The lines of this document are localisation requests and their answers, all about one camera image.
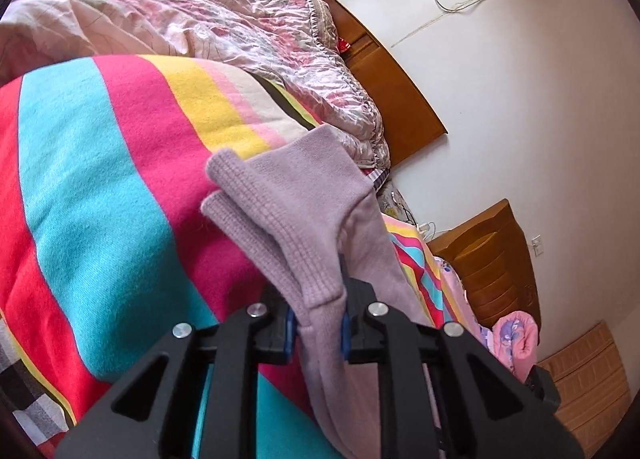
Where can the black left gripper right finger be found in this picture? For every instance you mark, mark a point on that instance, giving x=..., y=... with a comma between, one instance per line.
x=441, y=393

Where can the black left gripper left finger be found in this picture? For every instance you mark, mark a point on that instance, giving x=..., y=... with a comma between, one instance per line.
x=195, y=389

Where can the lilac knit pants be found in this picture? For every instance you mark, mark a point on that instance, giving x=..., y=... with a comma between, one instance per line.
x=305, y=214

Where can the rolled pink floral duvet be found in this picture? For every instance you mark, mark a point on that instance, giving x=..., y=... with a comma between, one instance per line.
x=515, y=343

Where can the beige louvered wardrobe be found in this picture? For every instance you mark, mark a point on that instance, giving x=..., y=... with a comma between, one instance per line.
x=591, y=379

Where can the plaid checkered sheet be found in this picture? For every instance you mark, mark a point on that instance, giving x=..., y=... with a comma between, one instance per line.
x=33, y=422

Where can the right wooden headboard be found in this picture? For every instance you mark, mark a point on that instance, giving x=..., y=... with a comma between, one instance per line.
x=491, y=257

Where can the wooden headboard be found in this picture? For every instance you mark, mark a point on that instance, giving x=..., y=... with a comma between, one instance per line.
x=491, y=257
x=409, y=122

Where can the rainbow striped blanket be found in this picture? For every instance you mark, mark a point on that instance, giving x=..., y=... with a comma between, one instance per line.
x=104, y=246

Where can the white power strip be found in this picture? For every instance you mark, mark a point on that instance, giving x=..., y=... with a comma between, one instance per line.
x=427, y=230

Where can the cluttered nightstand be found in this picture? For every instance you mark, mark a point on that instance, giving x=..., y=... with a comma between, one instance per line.
x=393, y=204

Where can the left wooden headboard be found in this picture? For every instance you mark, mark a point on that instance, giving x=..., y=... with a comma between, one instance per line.
x=409, y=122

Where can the pink floral quilt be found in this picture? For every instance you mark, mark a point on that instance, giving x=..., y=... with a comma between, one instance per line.
x=289, y=42

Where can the white wall socket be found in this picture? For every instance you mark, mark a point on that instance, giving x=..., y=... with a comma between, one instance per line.
x=537, y=245

